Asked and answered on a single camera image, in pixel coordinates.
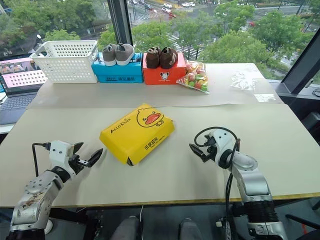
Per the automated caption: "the small clear plastic piece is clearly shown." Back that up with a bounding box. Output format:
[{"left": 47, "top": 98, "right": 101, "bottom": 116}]
[{"left": 254, "top": 93, "right": 277, "bottom": 103}]

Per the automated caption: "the open grey laptop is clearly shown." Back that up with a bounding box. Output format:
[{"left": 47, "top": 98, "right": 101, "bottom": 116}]
[{"left": 0, "top": 58, "right": 49, "bottom": 126}]

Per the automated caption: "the orange shoe box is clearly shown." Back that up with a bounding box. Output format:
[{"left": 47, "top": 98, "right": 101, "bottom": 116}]
[{"left": 141, "top": 51, "right": 187, "bottom": 86}]

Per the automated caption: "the translucent table sheet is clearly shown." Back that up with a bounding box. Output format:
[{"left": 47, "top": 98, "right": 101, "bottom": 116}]
[{"left": 26, "top": 76, "right": 285, "bottom": 110}]

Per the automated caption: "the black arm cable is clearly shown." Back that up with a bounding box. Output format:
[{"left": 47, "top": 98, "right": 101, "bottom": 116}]
[
  {"left": 194, "top": 127, "right": 241, "bottom": 240},
  {"left": 31, "top": 142, "right": 52, "bottom": 177}
]

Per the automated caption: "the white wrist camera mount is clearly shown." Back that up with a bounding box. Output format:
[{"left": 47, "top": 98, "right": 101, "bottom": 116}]
[
  {"left": 48, "top": 140, "right": 76, "bottom": 176},
  {"left": 210, "top": 129, "right": 238, "bottom": 166}
]

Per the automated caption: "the brown suede shoe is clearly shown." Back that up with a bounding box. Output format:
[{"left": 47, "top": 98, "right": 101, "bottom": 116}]
[
  {"left": 145, "top": 47, "right": 162, "bottom": 69},
  {"left": 159, "top": 46, "right": 179, "bottom": 70}
]

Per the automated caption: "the white round disc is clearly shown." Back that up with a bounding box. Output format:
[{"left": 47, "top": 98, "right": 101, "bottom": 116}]
[{"left": 44, "top": 216, "right": 54, "bottom": 235}]

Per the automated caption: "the yellow duck shoe box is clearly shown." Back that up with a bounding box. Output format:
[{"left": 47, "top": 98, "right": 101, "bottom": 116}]
[{"left": 99, "top": 103, "right": 176, "bottom": 166}]

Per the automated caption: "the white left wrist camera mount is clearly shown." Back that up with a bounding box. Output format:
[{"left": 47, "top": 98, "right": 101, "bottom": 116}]
[{"left": 48, "top": 140, "right": 76, "bottom": 176}]

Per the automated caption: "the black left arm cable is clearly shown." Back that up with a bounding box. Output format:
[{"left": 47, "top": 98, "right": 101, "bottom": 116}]
[{"left": 31, "top": 142, "right": 52, "bottom": 177}]

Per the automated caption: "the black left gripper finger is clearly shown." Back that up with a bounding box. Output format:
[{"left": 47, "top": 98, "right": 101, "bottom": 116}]
[
  {"left": 72, "top": 142, "right": 85, "bottom": 154},
  {"left": 87, "top": 148, "right": 104, "bottom": 168}
]

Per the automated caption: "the crumpled clear plastic bag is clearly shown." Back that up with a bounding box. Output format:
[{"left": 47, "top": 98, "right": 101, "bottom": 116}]
[{"left": 230, "top": 70, "right": 257, "bottom": 92}]

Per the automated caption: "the black window frame post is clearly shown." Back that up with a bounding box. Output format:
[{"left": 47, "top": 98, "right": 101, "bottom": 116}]
[{"left": 106, "top": 0, "right": 134, "bottom": 52}]

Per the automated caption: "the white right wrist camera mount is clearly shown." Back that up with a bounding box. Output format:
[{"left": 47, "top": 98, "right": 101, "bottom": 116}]
[{"left": 210, "top": 129, "right": 238, "bottom": 166}]

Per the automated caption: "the slanted black window frame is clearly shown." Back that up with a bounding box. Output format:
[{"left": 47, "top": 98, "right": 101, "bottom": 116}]
[{"left": 276, "top": 0, "right": 320, "bottom": 101}]

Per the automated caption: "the bag of colourful candies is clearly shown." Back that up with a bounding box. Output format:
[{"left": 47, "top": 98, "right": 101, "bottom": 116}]
[{"left": 175, "top": 62, "right": 211, "bottom": 95}]

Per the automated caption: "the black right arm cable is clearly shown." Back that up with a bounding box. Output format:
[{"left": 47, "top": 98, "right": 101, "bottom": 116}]
[{"left": 194, "top": 127, "right": 241, "bottom": 240}]

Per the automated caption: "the grey canvas shoe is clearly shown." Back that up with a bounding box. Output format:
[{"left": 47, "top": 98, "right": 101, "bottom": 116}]
[
  {"left": 102, "top": 43, "right": 119, "bottom": 67},
  {"left": 115, "top": 42, "right": 135, "bottom": 67}
]

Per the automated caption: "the white plastic lattice basket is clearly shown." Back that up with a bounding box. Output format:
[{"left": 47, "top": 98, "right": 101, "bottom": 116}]
[{"left": 29, "top": 40, "right": 99, "bottom": 84}]

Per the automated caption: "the blue shoe box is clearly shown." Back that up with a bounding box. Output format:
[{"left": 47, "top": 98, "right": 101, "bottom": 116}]
[{"left": 91, "top": 51, "right": 144, "bottom": 84}]

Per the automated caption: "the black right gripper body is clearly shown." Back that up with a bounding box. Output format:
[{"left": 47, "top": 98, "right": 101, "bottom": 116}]
[{"left": 203, "top": 135, "right": 217, "bottom": 160}]

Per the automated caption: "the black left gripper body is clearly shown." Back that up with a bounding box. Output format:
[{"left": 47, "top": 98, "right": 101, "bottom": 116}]
[{"left": 67, "top": 153, "right": 90, "bottom": 176}]

